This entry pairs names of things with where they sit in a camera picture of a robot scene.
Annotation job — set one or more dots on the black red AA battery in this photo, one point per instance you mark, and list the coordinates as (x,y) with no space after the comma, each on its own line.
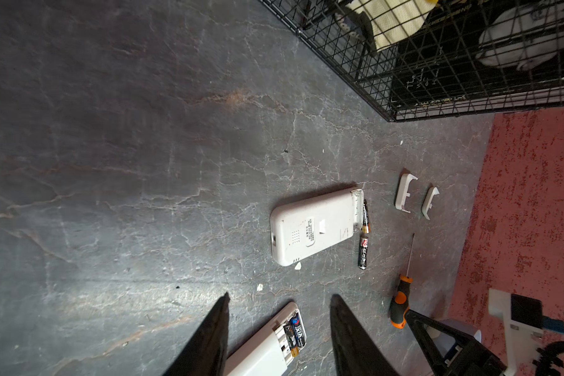
(363,251)

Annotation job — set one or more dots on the black yellow AA battery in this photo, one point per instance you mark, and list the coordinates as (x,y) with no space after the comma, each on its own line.
(292,340)

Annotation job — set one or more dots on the orange black screwdriver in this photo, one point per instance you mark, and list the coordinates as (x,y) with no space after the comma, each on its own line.
(400,303)

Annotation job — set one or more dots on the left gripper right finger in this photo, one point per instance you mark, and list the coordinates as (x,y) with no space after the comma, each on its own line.
(354,351)

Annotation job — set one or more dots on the black blue AA battery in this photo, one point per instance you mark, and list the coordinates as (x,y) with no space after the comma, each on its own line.
(299,332)

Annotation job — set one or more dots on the black gold AA battery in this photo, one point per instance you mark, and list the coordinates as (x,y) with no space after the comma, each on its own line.
(366,228)

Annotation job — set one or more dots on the black box in basket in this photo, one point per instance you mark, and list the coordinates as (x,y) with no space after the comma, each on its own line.
(472,51)

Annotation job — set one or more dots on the white air conditioner remote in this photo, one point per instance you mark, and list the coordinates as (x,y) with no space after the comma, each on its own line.
(267,351)

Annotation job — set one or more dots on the black wire basket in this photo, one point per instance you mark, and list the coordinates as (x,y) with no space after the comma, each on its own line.
(371,76)

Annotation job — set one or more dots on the grey white remote control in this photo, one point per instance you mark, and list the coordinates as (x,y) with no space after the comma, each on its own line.
(301,229)

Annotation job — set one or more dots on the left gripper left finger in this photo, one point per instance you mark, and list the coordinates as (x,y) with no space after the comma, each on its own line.
(206,351)

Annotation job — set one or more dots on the white battery cover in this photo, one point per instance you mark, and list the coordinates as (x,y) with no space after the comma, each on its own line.
(427,204)
(403,191)

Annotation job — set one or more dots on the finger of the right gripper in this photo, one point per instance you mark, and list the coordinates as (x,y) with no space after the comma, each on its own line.
(465,356)

